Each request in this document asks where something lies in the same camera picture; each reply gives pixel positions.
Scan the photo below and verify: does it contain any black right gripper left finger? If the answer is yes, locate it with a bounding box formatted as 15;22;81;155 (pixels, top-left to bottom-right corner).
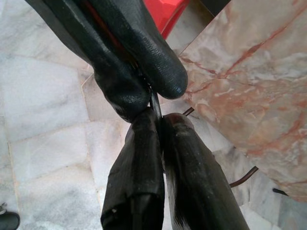
100;111;165;230

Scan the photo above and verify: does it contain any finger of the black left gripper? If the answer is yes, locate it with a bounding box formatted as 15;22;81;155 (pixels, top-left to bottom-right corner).
24;0;150;123
89;0;189;99

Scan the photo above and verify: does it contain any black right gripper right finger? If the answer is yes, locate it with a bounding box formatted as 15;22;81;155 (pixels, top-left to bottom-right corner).
159;112;250;230

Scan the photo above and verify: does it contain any red plastic stool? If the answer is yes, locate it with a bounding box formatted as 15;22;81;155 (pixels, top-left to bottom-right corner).
160;0;190;39

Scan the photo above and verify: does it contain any small black strip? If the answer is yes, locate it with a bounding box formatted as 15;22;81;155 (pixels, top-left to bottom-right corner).
272;188;289;197

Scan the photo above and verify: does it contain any black robot foot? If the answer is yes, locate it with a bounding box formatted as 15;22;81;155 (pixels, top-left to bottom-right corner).
0;202;21;230

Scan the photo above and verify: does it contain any thin brown wire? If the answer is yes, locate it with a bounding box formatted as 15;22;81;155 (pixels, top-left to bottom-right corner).
181;107;260;188

